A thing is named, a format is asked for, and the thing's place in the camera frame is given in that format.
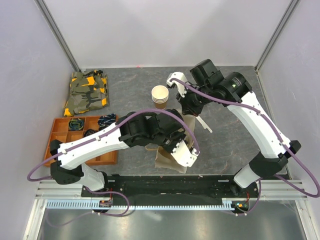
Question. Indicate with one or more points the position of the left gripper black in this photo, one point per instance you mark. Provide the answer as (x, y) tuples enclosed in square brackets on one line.
[(179, 137)]

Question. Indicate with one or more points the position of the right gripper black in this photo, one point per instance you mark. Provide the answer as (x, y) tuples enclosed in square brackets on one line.
[(187, 108)]

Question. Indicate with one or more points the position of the brown paper bag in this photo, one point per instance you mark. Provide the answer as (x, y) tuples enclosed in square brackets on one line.
[(164, 159)]

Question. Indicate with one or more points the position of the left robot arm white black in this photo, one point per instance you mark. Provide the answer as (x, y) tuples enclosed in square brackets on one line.
[(164, 128)]

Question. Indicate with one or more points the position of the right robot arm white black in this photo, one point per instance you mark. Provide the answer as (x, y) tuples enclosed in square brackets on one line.
[(235, 93)]

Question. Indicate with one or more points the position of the white stir stick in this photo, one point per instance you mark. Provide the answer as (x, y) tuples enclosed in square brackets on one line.
[(204, 124)]

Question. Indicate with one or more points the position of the stack of paper cups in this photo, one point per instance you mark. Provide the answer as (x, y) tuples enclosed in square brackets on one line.
[(160, 96)]

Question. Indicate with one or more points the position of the camouflage cloth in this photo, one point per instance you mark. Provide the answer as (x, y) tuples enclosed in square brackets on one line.
[(88, 91)]

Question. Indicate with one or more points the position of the orange wooden compartment tray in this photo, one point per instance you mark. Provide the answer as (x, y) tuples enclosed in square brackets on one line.
[(71, 129)]

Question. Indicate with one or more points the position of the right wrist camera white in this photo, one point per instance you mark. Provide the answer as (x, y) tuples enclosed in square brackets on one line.
[(174, 80)]

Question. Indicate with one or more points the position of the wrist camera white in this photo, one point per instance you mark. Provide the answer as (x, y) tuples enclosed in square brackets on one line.
[(183, 155), (174, 80)]

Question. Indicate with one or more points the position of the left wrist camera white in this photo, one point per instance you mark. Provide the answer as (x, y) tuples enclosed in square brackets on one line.
[(183, 155)]

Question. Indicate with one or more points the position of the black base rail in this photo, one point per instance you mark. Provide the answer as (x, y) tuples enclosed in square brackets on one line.
[(169, 190)]

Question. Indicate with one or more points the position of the white slotted cable duct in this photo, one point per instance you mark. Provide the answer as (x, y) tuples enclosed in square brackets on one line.
[(82, 204)]

